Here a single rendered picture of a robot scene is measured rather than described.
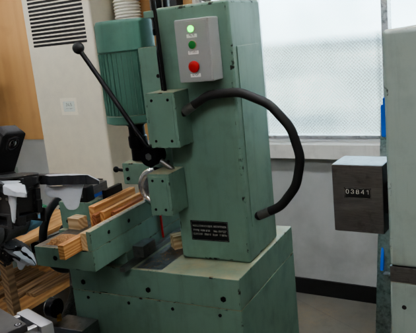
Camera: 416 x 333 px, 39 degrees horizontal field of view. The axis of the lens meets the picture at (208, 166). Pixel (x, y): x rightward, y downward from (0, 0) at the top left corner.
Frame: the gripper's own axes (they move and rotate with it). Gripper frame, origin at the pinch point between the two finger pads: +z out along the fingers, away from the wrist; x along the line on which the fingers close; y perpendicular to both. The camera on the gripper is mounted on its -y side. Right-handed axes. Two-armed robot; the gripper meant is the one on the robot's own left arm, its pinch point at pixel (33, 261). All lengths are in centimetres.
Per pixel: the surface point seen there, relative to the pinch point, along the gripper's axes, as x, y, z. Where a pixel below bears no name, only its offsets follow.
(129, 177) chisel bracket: 0, -52, 25
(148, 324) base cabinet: 18, -25, 56
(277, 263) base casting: -11, -49, 77
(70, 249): 35, -46, 33
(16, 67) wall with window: -153, 18, -157
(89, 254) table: 31, -44, 36
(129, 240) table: 14, -43, 39
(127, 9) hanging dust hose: -130, -61, -74
